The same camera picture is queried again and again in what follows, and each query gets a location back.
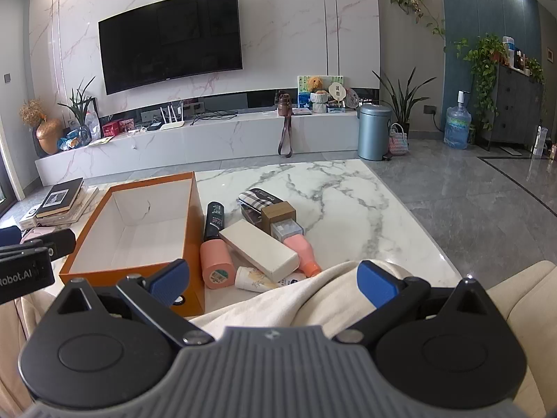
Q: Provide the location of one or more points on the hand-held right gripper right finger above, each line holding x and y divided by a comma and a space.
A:
376, 285

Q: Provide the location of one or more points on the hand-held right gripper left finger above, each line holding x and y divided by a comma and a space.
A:
167, 278

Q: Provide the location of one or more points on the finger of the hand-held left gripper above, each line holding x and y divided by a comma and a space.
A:
61, 241

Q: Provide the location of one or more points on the pink flask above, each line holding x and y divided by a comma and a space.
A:
215, 261

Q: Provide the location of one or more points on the orange cardboard box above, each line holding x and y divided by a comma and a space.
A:
100, 276

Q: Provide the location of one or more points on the black tube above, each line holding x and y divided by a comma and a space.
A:
213, 222

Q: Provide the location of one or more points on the pink bottle with orange cap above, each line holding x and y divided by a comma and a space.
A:
300, 250

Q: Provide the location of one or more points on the white cream tube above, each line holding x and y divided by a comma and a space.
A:
252, 278

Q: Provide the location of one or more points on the white rectangular box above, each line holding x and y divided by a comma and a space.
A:
256, 248

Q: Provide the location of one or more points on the small light blue box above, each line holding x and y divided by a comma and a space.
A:
287, 228

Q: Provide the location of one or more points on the plaid glasses case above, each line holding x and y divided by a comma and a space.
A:
254, 200

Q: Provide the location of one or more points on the brown cardboard box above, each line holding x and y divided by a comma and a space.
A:
278, 215

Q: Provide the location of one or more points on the pink flat object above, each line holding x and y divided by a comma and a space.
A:
37, 232

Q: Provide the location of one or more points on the black book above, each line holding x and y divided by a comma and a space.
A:
58, 198

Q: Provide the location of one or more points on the cream blanket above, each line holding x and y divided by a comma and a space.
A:
304, 305

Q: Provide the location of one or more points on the blue snack bag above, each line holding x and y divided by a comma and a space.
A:
69, 143

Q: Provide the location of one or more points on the gold vase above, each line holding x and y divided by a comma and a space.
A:
48, 137

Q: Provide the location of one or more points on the dried flowers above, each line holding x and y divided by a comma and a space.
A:
30, 113

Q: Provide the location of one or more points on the green plant in glass vase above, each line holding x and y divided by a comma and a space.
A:
78, 104

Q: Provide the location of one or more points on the woven basket bag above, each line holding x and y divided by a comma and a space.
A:
399, 143

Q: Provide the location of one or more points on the blue trash can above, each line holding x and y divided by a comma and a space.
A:
373, 135

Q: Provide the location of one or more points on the white router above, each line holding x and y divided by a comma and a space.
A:
172, 124

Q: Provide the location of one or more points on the beige sofa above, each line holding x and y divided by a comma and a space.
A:
531, 296

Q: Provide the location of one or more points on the blue water jug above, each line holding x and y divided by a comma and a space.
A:
457, 128

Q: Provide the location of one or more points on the potted long-leaf plant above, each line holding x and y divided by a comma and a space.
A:
404, 104

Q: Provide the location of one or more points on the white pot with plush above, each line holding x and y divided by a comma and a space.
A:
320, 102

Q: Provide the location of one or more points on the round paper fan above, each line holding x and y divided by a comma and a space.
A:
337, 91

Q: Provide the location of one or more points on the colourful painting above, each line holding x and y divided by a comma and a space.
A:
304, 87

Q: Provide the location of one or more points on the grey cabinet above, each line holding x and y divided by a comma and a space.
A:
515, 104

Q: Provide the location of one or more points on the black television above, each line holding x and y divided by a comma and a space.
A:
169, 39

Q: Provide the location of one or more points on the trailing green plant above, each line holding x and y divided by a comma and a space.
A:
485, 59

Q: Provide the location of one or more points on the bottles on cabinet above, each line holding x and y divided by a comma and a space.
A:
509, 52

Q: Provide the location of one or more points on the small green plant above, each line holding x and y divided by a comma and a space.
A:
536, 69

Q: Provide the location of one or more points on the hanging vine plant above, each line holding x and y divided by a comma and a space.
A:
411, 4

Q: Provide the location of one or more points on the wall outlet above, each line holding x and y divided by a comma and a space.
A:
430, 109

